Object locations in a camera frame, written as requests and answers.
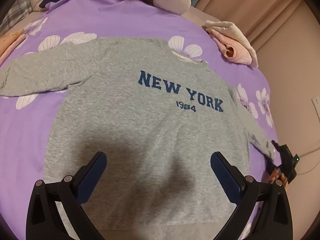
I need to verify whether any plaid grey pillow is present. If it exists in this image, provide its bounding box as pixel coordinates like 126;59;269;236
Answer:
0;0;33;35

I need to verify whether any folded pink garment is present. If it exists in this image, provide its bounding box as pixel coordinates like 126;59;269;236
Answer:
203;21;259;69

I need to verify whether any grey New York sweatshirt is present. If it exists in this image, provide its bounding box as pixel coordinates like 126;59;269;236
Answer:
1;37;274;239

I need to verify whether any right hand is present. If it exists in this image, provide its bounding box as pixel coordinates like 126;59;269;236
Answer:
267;167;288;188

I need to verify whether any pink orange cloth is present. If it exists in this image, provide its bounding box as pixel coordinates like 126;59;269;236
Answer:
0;29;27;65

